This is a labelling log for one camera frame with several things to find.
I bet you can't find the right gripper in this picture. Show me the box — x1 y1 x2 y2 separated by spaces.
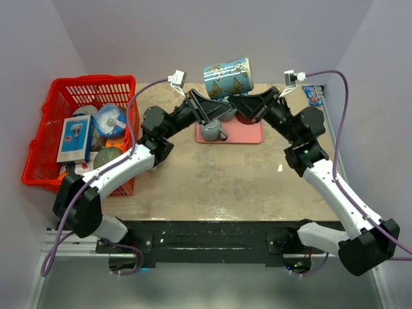
227 87 299 145

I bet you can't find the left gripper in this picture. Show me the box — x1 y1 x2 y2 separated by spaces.
163 89 233 140

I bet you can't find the blue butterfly mug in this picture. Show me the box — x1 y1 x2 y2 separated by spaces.
203 57 254 100

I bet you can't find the white speckled mug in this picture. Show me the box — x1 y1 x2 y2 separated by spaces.
149 165 159 173

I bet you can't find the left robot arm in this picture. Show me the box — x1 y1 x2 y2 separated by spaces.
53 89 232 252

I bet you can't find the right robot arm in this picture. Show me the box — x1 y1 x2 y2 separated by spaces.
228 87 400 276

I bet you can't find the dark red mug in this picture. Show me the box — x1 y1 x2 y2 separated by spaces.
236 113 254 125

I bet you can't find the teal mug back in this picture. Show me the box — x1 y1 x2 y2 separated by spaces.
218 110 237 122

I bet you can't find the grey-blue mug front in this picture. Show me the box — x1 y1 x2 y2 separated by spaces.
199 119 229 142

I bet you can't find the pink tray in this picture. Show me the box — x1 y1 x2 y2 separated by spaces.
194 117 264 144

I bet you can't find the blue snack packet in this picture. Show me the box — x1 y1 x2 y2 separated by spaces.
302 85 323 106

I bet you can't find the blue white plastic bag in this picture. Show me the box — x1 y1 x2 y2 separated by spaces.
94 103 127 138

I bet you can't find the green melon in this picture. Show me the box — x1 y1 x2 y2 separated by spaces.
93 147 122 169

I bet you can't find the round tin can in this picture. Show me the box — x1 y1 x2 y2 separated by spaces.
72 105 98 117

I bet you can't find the blue product box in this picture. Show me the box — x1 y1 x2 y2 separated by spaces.
56 115 94 164

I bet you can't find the orange fruit in basket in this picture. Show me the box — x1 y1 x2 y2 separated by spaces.
57 172 68 180

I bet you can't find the red plastic basket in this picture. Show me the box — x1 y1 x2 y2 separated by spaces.
21 75 136 193

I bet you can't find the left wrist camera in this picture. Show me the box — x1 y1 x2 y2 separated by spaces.
167 70 187 97

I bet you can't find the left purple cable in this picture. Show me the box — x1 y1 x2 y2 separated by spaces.
40 78 171 277

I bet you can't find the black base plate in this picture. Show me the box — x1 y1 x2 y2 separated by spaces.
95 220 342 274

